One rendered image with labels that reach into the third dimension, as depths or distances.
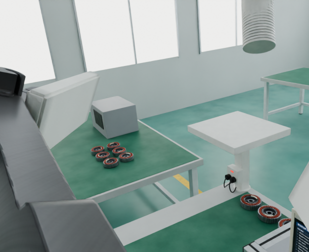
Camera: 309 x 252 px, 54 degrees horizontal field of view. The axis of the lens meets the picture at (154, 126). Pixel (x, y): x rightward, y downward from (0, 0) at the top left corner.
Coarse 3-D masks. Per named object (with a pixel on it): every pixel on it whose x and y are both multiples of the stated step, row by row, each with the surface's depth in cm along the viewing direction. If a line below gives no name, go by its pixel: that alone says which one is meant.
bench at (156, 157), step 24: (72, 144) 273; (96, 144) 267; (120, 144) 262; (144, 144) 257; (168, 144) 252; (72, 168) 228; (96, 168) 225; (120, 168) 221; (144, 168) 217; (168, 168) 214; (192, 168) 220; (96, 192) 194; (120, 192) 197; (168, 192) 284; (192, 192) 233
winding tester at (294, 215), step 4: (292, 208) 72; (292, 212) 72; (296, 212) 71; (292, 216) 72; (296, 216) 72; (292, 220) 73; (296, 220) 72; (300, 220) 71; (292, 224) 73; (292, 228) 74; (292, 232) 74; (292, 236) 74; (292, 240) 75; (292, 244) 75; (292, 248) 75
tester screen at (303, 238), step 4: (296, 224) 72; (300, 224) 71; (296, 228) 73; (300, 228) 71; (304, 228) 70; (296, 232) 73; (300, 232) 72; (304, 232) 71; (308, 232) 70; (296, 236) 73; (300, 236) 72; (304, 236) 71; (308, 236) 70; (296, 240) 74; (300, 240) 72; (304, 240) 71; (308, 240) 70; (296, 244) 74; (300, 244) 73; (304, 244) 72; (308, 244) 70; (296, 248) 74; (300, 248) 73; (304, 248) 72; (308, 248) 71
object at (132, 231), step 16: (208, 192) 181; (224, 192) 180; (240, 192) 178; (256, 192) 177; (176, 208) 170; (192, 208) 169; (128, 224) 161; (144, 224) 160; (160, 224) 159; (128, 240) 150
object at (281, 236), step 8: (288, 224) 96; (272, 232) 94; (280, 232) 94; (288, 232) 93; (256, 240) 91; (264, 240) 91; (272, 240) 91; (280, 240) 90; (288, 240) 90; (248, 248) 89; (256, 248) 88; (264, 248) 88; (272, 248) 88; (280, 248) 88; (288, 248) 87
